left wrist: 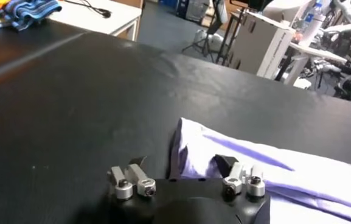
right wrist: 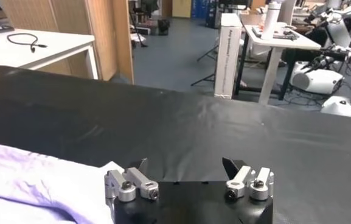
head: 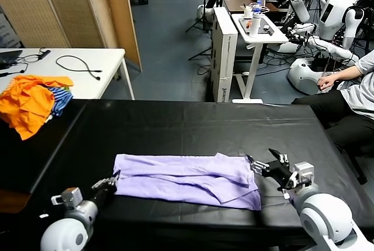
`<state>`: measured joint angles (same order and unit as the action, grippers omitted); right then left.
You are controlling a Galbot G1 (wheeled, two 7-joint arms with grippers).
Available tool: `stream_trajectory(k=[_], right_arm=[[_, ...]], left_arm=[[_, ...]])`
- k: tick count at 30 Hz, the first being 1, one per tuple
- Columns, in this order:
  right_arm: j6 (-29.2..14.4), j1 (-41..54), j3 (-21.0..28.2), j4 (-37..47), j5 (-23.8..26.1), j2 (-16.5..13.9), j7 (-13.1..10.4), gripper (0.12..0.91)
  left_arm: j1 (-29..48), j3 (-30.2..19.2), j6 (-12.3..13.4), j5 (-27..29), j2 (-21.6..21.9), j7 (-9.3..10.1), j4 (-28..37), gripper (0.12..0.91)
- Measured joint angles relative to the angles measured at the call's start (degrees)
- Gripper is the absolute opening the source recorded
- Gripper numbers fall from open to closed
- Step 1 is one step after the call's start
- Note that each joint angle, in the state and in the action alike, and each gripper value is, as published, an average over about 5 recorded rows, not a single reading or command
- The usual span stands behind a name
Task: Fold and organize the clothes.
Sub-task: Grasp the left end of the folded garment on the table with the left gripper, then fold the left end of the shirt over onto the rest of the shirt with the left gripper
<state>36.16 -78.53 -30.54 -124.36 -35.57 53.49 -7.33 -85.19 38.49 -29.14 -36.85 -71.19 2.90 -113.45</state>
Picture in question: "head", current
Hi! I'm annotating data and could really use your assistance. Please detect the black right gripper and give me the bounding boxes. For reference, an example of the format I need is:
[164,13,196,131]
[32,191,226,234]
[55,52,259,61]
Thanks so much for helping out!
[245,148,296,191]

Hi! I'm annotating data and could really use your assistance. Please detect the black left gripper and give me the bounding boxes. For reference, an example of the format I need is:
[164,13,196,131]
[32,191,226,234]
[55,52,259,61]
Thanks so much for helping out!
[88,170,122,208]

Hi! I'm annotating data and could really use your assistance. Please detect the lavender t-shirt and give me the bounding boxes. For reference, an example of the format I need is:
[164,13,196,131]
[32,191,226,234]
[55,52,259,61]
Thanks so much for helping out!
[112,152,262,211]

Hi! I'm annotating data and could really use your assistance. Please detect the small white round robot base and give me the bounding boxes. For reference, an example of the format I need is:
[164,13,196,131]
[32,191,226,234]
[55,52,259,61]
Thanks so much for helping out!
[196,4,214,22]

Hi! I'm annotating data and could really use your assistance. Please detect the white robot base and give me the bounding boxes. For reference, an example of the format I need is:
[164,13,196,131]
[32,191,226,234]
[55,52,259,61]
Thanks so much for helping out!
[287,57,337,96]

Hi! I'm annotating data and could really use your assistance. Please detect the person's bare forearm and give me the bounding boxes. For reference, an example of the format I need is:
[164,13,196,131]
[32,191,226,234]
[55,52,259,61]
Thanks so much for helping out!
[330,64,362,84]

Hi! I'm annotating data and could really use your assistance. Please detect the person's bare hand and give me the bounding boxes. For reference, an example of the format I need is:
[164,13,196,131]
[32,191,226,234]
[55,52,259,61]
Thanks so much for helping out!
[317,75,337,92]

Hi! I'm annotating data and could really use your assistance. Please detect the black wrinkled table cover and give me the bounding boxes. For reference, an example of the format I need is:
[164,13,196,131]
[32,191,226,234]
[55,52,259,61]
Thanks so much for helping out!
[29,99,374,246]

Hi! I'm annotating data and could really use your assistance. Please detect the black glossy table cover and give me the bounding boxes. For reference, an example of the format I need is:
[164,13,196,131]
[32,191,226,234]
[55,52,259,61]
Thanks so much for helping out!
[0,99,88,196]

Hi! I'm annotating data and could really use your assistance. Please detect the black trousers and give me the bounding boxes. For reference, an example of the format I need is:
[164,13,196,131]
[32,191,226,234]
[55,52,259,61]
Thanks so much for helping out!
[292,89,374,151]

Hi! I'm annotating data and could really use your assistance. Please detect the black chair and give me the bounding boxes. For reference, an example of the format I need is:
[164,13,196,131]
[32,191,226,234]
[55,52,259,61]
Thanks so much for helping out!
[335,142,374,185]

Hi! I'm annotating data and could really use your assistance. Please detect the blue striped garment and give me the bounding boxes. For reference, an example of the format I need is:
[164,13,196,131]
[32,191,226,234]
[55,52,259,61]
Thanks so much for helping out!
[46,85,74,117]

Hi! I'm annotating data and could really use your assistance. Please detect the white standing desk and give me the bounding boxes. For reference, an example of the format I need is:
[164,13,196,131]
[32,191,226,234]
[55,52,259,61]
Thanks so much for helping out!
[231,12,290,104]

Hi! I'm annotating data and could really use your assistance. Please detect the orange garment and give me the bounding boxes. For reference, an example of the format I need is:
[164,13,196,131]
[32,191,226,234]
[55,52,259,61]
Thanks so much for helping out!
[0,75,74,141]

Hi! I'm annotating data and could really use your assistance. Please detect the tall white cardboard box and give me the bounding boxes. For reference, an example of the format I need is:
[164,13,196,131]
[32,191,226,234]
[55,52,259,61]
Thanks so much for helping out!
[209,6,239,103]

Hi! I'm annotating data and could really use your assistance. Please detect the grey shirt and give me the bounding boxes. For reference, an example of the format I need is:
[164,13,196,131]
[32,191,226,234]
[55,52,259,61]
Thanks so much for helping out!
[340,51,374,121]

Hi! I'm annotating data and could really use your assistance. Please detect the white table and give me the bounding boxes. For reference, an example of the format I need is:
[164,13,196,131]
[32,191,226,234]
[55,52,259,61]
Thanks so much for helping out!
[0,47,136,100]

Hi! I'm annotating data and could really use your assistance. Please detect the white tumbler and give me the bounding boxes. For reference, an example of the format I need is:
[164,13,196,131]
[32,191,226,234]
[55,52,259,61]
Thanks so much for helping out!
[249,13,261,38]

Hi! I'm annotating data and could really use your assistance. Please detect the grey tray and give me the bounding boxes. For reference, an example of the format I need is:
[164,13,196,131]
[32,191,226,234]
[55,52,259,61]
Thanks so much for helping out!
[238,16,276,37]

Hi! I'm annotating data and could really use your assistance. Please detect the clear water bottle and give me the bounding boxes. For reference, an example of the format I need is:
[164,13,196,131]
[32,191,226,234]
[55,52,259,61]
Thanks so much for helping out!
[251,0,263,18]

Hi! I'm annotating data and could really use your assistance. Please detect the black tripod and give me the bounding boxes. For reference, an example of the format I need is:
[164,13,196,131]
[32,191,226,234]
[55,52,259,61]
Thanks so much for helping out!
[186,0,214,33]

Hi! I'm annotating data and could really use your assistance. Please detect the black laptop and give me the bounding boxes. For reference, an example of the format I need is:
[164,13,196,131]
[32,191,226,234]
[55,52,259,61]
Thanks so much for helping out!
[0,49,23,69]

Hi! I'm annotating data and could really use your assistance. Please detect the white humanoid robot black shoulders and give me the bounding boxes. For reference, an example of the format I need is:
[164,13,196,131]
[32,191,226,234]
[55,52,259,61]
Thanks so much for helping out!
[303,0,366,62]

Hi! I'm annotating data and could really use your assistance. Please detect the wooden partition screen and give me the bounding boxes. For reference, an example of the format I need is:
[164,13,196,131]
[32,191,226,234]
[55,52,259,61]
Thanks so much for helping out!
[0,0,143,72]

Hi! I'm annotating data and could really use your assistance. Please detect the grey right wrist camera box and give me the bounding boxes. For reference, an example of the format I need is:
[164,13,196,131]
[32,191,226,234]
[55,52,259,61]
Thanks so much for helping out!
[293,161,315,186]

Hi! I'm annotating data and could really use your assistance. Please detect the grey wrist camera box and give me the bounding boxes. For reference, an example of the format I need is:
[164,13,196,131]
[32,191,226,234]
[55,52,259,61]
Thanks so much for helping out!
[293,161,315,186]
[51,187,84,208]

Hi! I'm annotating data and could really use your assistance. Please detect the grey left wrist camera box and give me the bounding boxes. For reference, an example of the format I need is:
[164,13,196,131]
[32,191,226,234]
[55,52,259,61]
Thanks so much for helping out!
[51,187,84,208]

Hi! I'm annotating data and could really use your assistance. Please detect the black floor cables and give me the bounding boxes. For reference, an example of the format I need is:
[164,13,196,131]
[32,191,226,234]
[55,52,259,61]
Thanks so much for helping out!
[197,48,293,77]

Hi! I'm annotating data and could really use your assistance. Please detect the black looped cable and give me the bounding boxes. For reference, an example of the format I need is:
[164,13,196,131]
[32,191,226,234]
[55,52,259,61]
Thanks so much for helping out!
[55,55,103,81]

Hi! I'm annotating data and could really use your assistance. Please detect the thin black cable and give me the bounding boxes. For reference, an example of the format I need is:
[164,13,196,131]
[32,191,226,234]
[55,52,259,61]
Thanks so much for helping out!
[0,54,40,77]

